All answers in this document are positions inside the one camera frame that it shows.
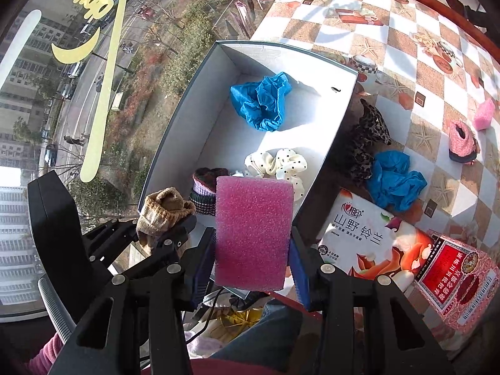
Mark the pink foam sponge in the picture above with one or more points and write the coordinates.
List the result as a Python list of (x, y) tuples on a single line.
[(484, 115), (254, 234)]

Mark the cream polka-dot scrunchie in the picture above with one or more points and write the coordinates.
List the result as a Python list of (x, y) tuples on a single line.
[(285, 168)]

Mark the tan knit scrunchie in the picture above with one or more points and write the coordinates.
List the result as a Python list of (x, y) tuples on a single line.
[(164, 209)]

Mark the floral tissue packet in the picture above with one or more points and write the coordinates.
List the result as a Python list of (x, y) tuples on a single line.
[(371, 242)]

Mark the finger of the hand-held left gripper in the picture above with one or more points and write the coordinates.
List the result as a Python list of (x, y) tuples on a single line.
[(164, 248), (111, 238)]

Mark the blue plastic shoe cover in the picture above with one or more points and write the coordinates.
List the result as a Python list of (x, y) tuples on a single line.
[(394, 185), (259, 101)]

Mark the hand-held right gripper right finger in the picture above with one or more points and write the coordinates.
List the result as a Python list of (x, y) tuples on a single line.
[(302, 273)]

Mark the red patterned cardboard box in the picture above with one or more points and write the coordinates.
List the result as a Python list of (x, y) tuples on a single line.
[(461, 281)]

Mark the grey box with white inside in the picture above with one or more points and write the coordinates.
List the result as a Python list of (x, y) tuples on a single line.
[(218, 132)]

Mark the checkered printed tablecloth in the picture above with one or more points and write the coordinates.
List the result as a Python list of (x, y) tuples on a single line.
[(437, 172)]

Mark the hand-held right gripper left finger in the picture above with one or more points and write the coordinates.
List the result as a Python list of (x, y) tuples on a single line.
[(203, 265)]

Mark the person's left forearm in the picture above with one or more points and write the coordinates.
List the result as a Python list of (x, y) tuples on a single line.
[(47, 355)]

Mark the dark striped knit scrunchie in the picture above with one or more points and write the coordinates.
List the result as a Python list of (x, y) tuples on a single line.
[(203, 193)]

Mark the leopard print scrunchie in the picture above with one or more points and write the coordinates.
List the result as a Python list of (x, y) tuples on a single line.
[(367, 140)]

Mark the yellow cloth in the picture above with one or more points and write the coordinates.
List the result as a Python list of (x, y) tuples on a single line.
[(236, 318)]

